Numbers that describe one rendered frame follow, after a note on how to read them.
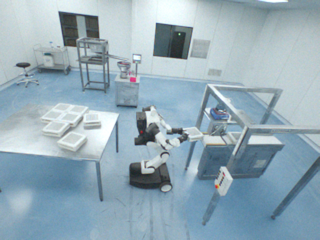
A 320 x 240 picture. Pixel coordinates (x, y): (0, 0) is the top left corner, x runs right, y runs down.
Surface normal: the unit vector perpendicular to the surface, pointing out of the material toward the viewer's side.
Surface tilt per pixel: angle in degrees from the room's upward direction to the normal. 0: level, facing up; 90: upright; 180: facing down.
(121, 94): 92
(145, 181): 0
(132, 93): 90
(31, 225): 0
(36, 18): 90
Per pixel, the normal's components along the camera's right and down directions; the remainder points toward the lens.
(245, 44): 0.05, 0.54
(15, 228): 0.11, -0.84
